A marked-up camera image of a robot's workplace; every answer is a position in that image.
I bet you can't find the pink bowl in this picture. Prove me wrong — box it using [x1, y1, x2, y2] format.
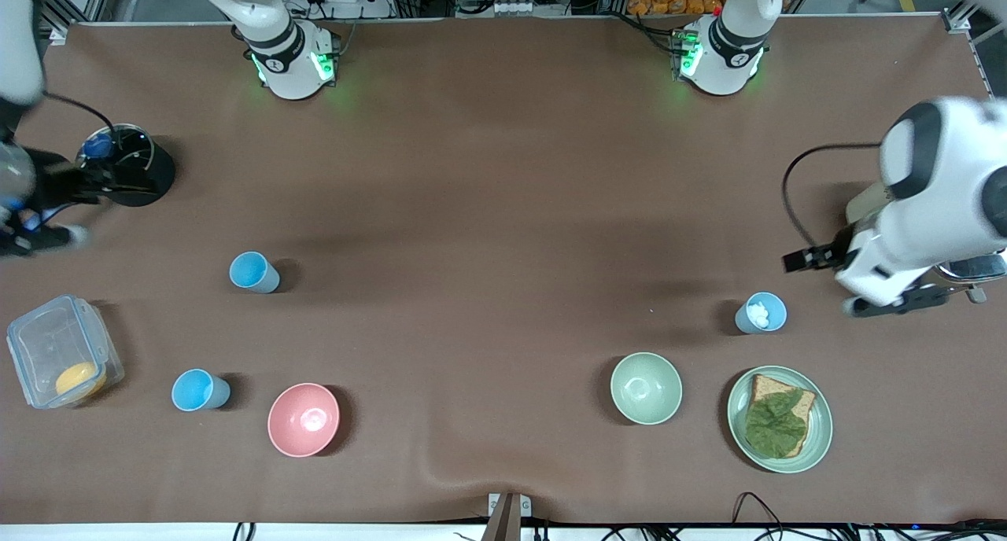
[267, 382, 341, 458]

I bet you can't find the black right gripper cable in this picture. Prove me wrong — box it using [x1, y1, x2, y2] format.
[43, 91, 119, 145]

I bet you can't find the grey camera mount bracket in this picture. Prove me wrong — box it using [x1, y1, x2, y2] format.
[486, 491, 533, 541]

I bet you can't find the green lettuce leaf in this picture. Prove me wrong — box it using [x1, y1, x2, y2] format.
[744, 389, 810, 458]

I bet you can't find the brown bread slice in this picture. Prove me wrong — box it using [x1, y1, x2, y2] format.
[747, 374, 817, 457]

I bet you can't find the pale green bowl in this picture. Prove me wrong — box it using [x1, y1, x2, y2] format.
[610, 352, 683, 425]

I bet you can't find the pale green plate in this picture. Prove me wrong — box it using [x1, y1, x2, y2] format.
[727, 366, 833, 474]

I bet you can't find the black looped floor cable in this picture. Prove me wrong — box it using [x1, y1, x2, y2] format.
[732, 491, 789, 528]

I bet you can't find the beige chrome toaster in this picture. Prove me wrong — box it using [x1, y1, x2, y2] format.
[846, 183, 1007, 304]

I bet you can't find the blue plastic cup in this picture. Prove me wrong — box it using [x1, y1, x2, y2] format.
[735, 292, 788, 335]
[229, 251, 281, 294]
[172, 369, 231, 412]

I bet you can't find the aluminium frame profile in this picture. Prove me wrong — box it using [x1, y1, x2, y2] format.
[944, 0, 1007, 117]
[35, 0, 107, 46]

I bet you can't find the black cylindrical canister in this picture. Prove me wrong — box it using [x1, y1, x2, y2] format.
[76, 123, 176, 208]

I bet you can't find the brown table mat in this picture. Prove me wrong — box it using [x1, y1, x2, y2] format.
[0, 16, 1007, 526]

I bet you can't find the clear plastic lidded container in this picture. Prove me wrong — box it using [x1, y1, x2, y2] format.
[6, 294, 125, 410]

